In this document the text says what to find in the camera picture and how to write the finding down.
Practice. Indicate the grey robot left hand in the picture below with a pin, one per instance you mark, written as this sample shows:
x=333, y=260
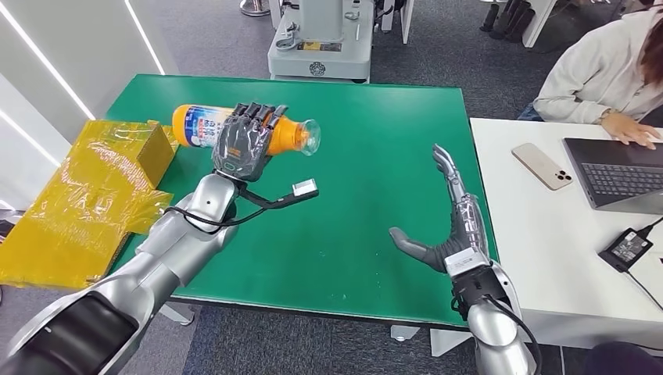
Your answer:
x=241, y=147

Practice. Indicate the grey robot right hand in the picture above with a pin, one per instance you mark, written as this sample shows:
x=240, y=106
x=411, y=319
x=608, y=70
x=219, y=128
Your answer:
x=463, y=227

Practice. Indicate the orange bottle with clear cap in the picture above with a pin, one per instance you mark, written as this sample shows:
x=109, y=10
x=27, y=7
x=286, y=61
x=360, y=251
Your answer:
x=197, y=124

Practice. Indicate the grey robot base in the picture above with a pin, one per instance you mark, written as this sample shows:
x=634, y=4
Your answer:
x=321, y=52

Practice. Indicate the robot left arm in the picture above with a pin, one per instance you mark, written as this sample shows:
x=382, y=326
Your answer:
x=171, y=248

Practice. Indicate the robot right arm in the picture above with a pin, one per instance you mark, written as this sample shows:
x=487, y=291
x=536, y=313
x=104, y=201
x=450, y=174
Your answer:
x=492, y=331

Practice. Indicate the white desk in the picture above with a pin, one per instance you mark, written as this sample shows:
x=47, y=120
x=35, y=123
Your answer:
x=549, y=248

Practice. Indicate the beige smartphone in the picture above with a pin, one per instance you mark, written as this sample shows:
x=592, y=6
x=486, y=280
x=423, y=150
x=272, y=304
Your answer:
x=541, y=165

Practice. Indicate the metal stand base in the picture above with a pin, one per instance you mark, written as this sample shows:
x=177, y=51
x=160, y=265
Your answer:
x=255, y=7

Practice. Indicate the grey laptop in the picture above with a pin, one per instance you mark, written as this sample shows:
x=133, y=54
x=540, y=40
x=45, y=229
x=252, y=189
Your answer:
x=616, y=176

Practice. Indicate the black power adapter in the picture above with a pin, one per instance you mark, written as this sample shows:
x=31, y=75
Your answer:
x=624, y=249

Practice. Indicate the yellow film-wrapped cardboard box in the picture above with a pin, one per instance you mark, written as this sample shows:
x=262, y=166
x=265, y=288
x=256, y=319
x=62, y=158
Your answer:
x=88, y=207

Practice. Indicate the person's hand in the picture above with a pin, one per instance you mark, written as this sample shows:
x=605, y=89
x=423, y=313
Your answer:
x=629, y=129

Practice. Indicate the person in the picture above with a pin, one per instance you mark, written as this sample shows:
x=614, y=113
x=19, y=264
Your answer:
x=595, y=72

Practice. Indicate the black chair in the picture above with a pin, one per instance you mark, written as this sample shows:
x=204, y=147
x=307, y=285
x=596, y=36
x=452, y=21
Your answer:
x=621, y=360

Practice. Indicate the black boot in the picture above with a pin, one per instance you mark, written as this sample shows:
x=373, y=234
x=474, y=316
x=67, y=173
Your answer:
x=489, y=15
x=520, y=25
x=505, y=20

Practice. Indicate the white cabinet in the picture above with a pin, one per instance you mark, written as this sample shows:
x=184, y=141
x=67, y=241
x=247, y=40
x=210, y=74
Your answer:
x=538, y=18

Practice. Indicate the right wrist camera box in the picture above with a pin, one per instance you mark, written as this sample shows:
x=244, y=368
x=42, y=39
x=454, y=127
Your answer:
x=463, y=261

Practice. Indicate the wall light strip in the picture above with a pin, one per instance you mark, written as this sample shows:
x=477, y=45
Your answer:
x=28, y=135
x=46, y=59
x=145, y=36

